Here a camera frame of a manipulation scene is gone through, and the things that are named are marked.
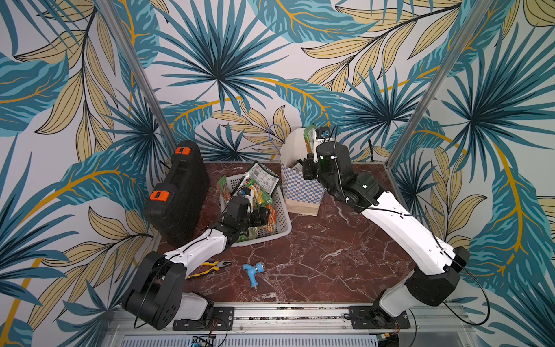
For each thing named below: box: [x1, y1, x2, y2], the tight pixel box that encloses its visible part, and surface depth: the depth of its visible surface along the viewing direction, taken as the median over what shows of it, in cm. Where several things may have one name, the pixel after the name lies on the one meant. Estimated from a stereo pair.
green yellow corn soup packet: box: [246, 178, 274, 209], surface depth 97 cm
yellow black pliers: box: [186, 260, 233, 280], surface depth 85 cm
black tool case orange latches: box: [144, 140, 211, 248], surface depth 81 cm
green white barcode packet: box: [236, 160, 281, 196], surface depth 99 cm
